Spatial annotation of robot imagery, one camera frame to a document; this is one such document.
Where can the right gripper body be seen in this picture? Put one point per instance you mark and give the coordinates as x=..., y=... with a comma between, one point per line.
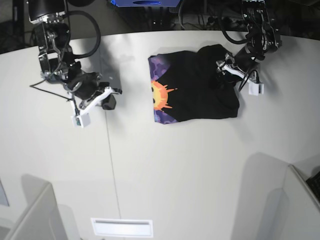
x=84, y=86

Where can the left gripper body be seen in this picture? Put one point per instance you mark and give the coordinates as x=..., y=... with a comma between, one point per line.
x=247, y=58

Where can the black T-shirt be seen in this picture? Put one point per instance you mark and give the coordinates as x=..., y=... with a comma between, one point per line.
x=186, y=85

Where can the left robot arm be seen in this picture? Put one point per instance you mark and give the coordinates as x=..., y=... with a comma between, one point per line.
x=262, y=37

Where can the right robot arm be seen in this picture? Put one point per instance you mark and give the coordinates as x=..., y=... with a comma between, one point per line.
x=59, y=65

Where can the blue box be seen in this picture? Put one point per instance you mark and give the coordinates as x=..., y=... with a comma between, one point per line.
x=145, y=3

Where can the black keyboard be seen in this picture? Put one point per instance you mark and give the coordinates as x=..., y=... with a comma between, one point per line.
x=314, y=184

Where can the white partition left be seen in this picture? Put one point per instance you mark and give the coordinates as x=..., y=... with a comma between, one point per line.
x=41, y=220

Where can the white partition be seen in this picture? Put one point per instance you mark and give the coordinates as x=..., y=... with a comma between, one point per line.
x=41, y=220
x=303, y=219

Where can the white partition right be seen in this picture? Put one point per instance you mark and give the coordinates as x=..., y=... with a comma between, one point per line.
x=303, y=219

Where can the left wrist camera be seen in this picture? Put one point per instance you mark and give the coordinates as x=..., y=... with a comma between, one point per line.
x=255, y=89

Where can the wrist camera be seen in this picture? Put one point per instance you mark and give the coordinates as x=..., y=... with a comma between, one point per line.
x=255, y=89
x=81, y=120

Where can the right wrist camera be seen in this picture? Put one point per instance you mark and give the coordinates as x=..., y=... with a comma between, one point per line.
x=81, y=120

